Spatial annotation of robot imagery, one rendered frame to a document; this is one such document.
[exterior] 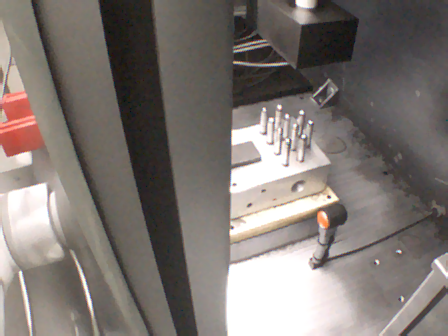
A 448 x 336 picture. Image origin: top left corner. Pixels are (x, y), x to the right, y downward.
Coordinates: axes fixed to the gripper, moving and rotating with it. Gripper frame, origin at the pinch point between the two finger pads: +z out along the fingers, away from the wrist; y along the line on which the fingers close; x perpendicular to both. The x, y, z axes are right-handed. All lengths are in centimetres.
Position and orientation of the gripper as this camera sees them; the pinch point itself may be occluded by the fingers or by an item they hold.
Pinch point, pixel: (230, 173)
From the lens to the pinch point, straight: 46.0
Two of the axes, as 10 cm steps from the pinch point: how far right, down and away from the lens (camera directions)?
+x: -3.5, -6.7, 6.6
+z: 9.4, -2.5, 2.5
